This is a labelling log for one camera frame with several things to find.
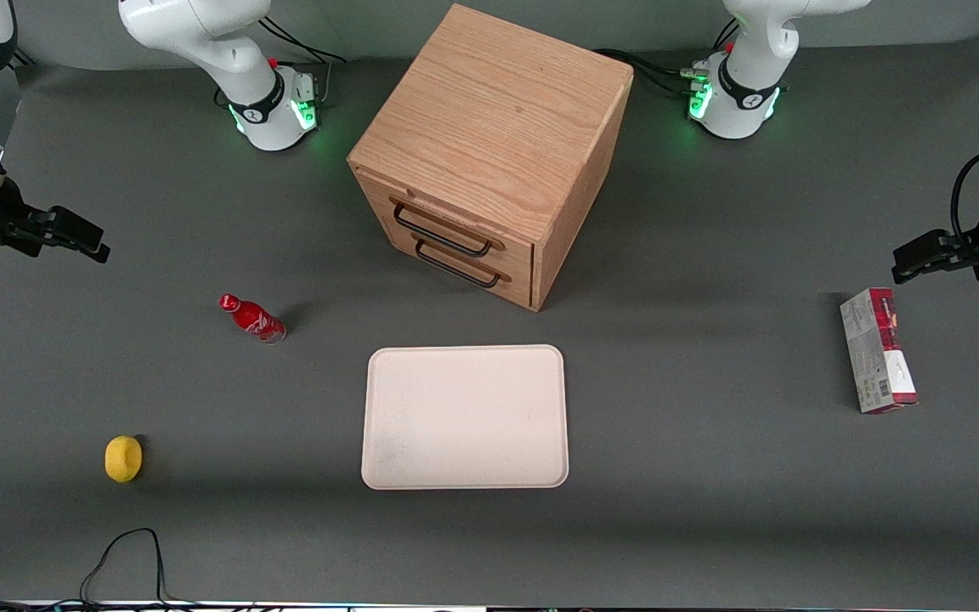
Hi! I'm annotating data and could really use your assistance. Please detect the black wire drawer handle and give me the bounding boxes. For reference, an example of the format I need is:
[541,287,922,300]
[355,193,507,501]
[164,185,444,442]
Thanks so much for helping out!
[388,196,506,259]
[412,237,512,291]

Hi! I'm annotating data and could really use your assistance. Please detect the oak wooden drawer cabinet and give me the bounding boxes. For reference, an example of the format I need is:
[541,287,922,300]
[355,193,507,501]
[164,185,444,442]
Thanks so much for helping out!
[347,3,635,313]

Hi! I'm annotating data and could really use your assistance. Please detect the grey and red carton box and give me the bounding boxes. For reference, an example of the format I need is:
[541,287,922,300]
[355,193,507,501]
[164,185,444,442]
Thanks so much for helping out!
[839,287,920,415]

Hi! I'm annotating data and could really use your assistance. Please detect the red cola bottle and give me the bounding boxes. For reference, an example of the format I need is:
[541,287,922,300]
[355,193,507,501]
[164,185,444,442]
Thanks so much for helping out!
[218,293,287,344]

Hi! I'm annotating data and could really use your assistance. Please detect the yellow lemon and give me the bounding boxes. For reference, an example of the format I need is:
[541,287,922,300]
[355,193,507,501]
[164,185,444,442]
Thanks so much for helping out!
[105,435,144,484]

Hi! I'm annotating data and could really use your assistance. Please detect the beige rectangular tray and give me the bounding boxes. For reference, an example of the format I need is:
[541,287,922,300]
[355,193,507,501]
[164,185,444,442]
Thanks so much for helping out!
[360,343,570,490]

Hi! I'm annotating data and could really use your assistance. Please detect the black right arm base cables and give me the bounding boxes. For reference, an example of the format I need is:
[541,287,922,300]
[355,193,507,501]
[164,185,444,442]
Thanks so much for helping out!
[257,15,348,66]

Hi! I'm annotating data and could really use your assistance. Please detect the black arm base cables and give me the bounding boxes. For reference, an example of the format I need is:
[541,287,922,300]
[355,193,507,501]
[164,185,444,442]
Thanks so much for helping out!
[257,15,348,66]
[594,48,713,96]

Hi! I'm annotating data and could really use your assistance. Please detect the black looped table cable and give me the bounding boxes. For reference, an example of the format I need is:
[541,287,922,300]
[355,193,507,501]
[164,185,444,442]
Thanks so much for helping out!
[79,528,169,606]

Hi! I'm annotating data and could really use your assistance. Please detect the black left arm base cables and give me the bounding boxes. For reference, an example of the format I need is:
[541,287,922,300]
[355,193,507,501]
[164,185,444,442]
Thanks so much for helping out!
[594,48,713,96]

